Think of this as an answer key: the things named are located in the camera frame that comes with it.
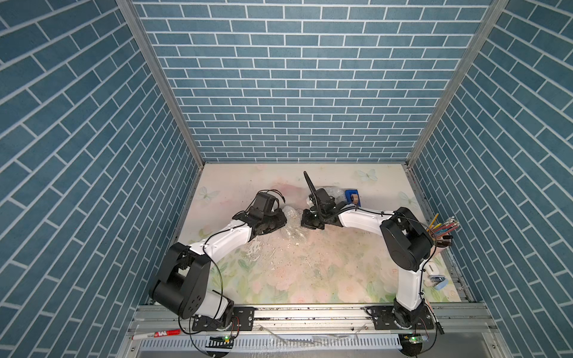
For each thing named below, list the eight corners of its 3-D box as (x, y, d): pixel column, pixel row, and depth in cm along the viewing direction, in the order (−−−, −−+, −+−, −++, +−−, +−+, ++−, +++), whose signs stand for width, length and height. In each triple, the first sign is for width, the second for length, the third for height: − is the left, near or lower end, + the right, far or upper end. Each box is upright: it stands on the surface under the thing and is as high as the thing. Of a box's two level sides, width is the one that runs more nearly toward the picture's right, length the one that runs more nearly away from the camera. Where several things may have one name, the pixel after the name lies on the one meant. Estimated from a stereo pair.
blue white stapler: (432, 289, 83) (436, 287, 80) (428, 277, 85) (431, 274, 83) (446, 289, 83) (450, 287, 81) (441, 277, 86) (445, 274, 84)
